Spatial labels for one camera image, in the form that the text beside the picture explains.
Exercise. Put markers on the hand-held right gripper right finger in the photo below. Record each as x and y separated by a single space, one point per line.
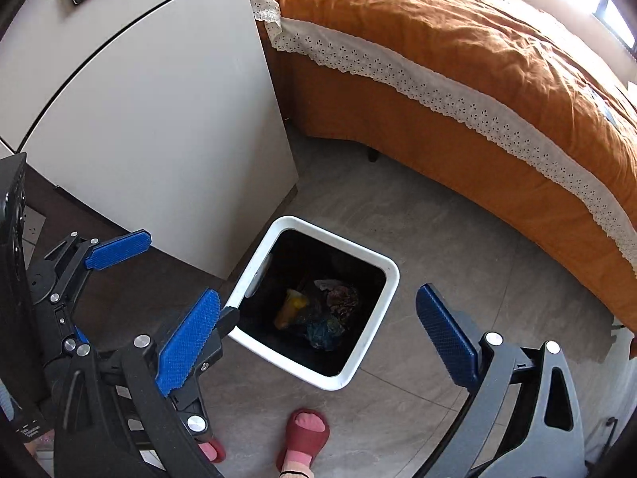
443 333

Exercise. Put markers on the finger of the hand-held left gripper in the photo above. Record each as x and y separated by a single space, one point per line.
117 250
59 331

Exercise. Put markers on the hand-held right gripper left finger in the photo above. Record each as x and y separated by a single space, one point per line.
189 343

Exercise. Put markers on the white square trash bin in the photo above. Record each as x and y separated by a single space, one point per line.
323 239

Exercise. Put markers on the yellow wrapper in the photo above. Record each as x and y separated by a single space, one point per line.
291 308

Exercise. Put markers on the crumpled colourful wrapper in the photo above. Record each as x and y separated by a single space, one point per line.
341 296

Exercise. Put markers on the red slipper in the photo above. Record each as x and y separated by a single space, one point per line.
214 450
308 430

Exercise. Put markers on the blue plastic bag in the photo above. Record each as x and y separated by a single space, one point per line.
323 333

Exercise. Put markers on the white nightstand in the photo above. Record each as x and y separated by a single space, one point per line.
149 109

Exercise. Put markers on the person's right leg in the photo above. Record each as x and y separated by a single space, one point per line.
297 463

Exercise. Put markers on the dark bed leg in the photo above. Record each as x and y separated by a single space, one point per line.
373 154

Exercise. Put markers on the white lace bed sheet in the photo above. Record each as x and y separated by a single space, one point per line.
398 75

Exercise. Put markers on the bed with orange cover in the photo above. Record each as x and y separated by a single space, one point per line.
448 25

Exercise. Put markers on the window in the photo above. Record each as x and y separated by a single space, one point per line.
617 15

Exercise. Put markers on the white wall socket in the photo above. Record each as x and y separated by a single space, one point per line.
34 226

